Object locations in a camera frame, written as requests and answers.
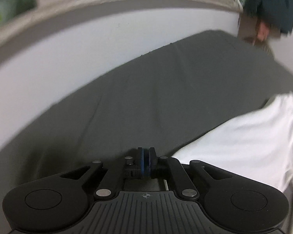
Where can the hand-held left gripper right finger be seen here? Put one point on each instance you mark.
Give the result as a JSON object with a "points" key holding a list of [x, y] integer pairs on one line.
{"points": [[151, 163]]}

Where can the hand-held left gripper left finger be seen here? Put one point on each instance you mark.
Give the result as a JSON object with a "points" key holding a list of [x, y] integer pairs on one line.
{"points": [[141, 163]]}

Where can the white shirt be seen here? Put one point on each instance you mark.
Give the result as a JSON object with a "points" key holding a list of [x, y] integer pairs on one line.
{"points": [[246, 139]]}

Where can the pink hanging cloth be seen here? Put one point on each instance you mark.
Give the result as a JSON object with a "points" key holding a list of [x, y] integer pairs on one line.
{"points": [[262, 31]]}

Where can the grey window ledge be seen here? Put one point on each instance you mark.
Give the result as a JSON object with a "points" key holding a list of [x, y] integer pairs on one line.
{"points": [[63, 7]]}

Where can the dark teal jacket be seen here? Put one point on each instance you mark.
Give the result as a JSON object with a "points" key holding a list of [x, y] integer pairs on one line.
{"points": [[271, 2]]}

